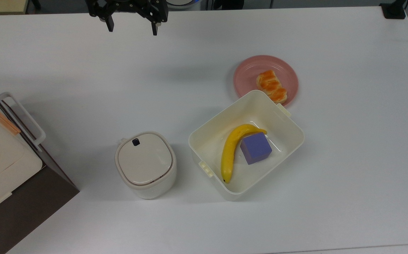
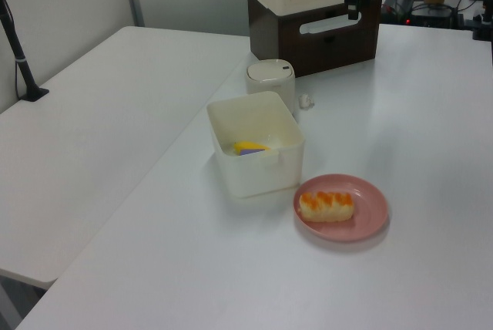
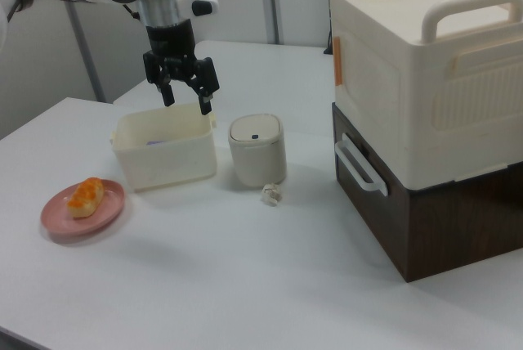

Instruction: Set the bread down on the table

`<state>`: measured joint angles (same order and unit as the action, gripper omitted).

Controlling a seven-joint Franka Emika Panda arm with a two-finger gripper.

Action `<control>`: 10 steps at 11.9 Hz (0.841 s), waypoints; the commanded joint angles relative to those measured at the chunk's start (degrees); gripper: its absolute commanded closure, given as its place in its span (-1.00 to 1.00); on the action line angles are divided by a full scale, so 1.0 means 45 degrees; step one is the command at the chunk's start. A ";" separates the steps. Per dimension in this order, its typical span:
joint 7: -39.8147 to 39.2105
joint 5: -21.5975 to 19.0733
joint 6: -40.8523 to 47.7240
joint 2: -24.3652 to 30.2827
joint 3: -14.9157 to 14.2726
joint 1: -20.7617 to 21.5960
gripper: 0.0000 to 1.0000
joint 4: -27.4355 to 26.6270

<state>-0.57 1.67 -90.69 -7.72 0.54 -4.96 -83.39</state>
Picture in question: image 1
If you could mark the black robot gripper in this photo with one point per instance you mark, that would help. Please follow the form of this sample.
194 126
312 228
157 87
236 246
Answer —
130 5

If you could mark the orange glazed bread piece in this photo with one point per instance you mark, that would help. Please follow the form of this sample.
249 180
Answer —
271 86

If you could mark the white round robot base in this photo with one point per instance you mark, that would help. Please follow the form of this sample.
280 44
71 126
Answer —
182 3

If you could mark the pink round plate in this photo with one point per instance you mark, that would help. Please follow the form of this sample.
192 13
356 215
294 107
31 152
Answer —
250 74

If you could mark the cream plastic open bin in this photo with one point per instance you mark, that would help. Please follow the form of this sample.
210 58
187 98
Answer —
221 123

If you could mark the small cream lidded trash can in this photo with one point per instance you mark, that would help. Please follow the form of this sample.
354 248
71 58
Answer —
144 162

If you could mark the yellow banana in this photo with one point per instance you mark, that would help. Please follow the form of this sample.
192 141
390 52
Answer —
229 151

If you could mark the orange strip latch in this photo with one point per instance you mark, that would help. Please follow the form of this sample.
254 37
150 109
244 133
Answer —
1 119

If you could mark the purple cube block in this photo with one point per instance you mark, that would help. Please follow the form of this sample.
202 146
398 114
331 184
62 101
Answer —
256 148

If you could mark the dark brown drawer cabinet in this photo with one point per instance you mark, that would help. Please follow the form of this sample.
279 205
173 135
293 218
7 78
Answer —
31 208

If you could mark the black table clamp mount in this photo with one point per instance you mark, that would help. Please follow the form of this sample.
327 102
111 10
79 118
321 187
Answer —
394 12

